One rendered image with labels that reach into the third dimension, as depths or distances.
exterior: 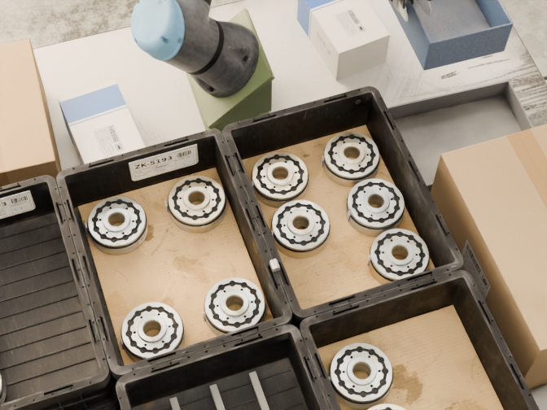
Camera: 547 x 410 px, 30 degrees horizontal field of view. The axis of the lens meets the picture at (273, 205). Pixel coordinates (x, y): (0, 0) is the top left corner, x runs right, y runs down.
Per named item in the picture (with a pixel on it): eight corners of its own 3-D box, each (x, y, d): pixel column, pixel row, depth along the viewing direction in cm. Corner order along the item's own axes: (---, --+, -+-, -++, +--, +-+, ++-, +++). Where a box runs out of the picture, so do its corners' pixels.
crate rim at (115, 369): (56, 179, 178) (54, 172, 176) (220, 134, 184) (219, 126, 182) (114, 384, 159) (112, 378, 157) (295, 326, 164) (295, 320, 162)
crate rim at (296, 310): (220, 134, 184) (219, 126, 182) (374, 91, 189) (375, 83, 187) (295, 326, 164) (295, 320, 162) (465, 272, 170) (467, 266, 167)
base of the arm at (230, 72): (191, 58, 211) (158, 41, 204) (242, 10, 205) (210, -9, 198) (215, 111, 203) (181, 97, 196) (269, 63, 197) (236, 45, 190)
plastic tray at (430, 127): (416, 201, 201) (419, 187, 197) (382, 121, 211) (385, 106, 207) (542, 171, 205) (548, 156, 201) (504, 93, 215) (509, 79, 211)
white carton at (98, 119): (64, 124, 210) (57, 98, 202) (120, 106, 212) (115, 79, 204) (95, 201, 200) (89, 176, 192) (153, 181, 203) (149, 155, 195)
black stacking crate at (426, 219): (222, 163, 192) (220, 128, 182) (369, 123, 197) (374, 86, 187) (294, 349, 172) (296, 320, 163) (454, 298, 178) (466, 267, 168)
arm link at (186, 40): (168, 75, 200) (118, 50, 189) (181, 10, 202) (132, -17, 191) (213, 72, 192) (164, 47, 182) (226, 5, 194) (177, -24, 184)
